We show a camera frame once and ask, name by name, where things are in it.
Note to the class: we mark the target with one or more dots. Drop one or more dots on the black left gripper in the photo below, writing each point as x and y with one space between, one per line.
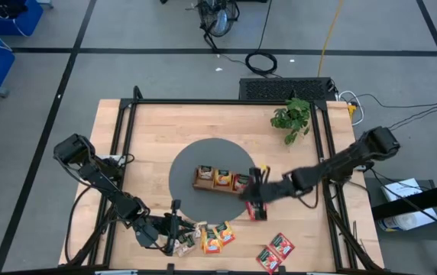
165 231

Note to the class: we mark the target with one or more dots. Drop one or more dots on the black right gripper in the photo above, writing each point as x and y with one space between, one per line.
266 191

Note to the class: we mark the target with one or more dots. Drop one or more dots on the red strawberry tea bag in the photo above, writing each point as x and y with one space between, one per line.
240 182
281 244
257 214
268 261

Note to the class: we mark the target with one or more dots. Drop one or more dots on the beige vanilla tea bag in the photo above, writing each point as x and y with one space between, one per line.
186 248
200 231
206 172

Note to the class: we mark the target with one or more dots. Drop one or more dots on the orange peach tea bag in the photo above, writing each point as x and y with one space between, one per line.
223 178
211 244
227 233

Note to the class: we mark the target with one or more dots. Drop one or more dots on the wooden three-compartment tray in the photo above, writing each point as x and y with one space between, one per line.
207 187

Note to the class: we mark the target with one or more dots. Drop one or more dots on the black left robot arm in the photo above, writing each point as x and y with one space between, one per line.
100 183

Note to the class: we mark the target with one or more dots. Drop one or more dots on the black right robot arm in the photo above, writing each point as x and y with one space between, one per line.
340 164

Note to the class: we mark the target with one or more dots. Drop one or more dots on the round grey woven placemat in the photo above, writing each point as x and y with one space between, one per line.
188 172

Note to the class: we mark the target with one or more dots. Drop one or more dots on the potted green plant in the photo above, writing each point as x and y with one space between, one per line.
293 116

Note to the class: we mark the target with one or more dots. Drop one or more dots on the black perforated computer case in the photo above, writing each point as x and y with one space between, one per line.
279 89

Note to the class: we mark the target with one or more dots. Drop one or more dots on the yellow power plug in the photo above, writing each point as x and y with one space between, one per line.
351 110

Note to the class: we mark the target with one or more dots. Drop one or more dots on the white paper sheets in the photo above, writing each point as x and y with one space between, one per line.
403 189

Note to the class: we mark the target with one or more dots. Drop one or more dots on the black floor fan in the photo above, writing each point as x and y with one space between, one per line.
218 19

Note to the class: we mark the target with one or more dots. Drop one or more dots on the black metal bar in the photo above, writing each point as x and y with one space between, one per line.
425 198

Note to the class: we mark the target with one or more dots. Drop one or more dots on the black equipment bundle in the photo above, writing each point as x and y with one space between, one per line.
10 8

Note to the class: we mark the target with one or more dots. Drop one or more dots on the black clamp bracket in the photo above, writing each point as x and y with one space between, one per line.
282 269
170 268

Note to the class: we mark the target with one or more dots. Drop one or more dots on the black aluminium table frame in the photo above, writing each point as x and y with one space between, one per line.
203 101

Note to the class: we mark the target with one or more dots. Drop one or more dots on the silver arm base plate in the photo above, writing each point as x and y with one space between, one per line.
107 157

